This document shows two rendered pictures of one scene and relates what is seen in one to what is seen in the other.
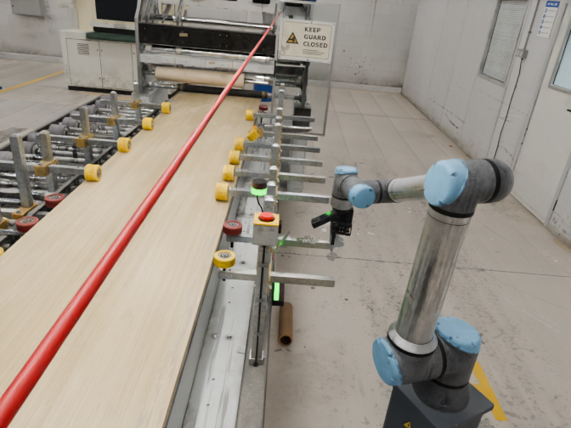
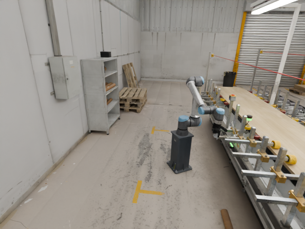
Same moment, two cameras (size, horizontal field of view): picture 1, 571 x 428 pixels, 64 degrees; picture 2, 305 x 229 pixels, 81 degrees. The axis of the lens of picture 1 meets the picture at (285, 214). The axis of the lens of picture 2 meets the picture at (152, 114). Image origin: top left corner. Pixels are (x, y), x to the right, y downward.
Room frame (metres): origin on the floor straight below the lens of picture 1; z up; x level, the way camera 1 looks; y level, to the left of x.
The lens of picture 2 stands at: (3.65, -0.73, 1.85)
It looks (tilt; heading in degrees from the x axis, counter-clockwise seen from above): 21 degrees down; 187
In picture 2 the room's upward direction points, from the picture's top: 1 degrees clockwise
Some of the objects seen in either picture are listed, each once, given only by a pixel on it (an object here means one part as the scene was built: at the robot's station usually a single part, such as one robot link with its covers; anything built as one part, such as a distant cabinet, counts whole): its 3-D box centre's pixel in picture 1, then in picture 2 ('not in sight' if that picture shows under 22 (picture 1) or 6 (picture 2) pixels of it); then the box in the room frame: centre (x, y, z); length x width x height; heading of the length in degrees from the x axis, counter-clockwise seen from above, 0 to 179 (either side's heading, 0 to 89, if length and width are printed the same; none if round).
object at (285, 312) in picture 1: (285, 323); (227, 223); (2.14, -0.06, 0.04); 0.30 x 0.08 x 0.08; 2
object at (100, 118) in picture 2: not in sight; (103, 94); (-0.09, -2.34, 0.78); 0.90 x 0.45 x 1.55; 1
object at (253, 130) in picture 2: (269, 215); (248, 147); (1.89, 0.07, 0.86); 0.03 x 0.03 x 0.48; 2
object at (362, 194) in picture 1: (359, 192); (213, 110); (1.58, -0.27, 1.14); 0.12 x 0.12 x 0.09; 19
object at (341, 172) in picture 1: (345, 182); (219, 114); (1.69, -0.22, 1.14); 0.10 x 0.09 x 0.12; 19
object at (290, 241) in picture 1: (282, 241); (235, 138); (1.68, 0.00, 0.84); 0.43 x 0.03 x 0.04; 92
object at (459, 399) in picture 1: (443, 380); (182, 130); (1.17, -0.59, 0.65); 0.19 x 0.19 x 0.10
